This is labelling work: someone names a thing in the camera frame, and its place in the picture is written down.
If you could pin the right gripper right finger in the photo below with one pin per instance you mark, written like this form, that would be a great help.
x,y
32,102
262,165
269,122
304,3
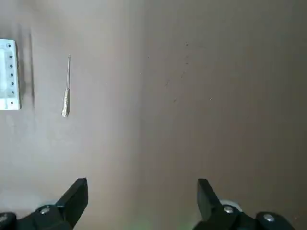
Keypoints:
x,y
208,206

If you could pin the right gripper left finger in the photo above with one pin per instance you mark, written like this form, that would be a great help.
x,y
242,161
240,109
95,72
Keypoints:
x,y
67,210

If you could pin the white test tube rack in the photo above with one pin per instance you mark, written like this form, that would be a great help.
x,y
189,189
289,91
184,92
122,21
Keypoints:
x,y
9,95

